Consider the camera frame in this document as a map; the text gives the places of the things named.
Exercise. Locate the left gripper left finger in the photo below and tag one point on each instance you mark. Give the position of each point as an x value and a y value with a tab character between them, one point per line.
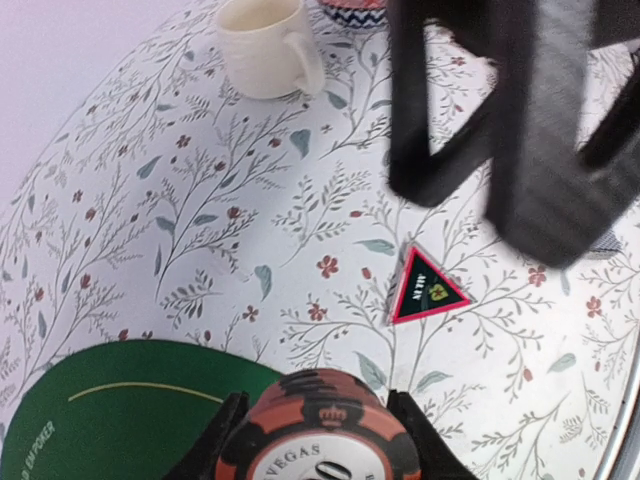
201	459

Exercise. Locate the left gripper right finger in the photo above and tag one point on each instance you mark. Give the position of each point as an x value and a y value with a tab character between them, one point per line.
436	459

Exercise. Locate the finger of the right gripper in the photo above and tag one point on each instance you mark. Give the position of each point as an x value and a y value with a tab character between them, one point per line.
443	78
549	199

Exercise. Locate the red black chip stack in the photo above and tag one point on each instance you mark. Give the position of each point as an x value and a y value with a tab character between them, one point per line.
319	424

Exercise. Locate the blue playing card deck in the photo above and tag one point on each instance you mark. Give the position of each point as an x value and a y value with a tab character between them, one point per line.
607	245

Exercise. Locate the green poker mat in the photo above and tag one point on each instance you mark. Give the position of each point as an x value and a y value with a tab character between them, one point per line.
126	410

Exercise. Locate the black red triangular chip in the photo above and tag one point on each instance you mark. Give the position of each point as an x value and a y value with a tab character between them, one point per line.
422	288

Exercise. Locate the red patterned bowl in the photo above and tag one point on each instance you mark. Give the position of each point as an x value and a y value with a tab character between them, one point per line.
355	14

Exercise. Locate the white ceramic mug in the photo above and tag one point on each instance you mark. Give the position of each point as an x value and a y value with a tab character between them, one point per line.
269	48

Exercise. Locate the floral tablecloth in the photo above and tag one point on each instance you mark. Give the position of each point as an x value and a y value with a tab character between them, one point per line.
170	207

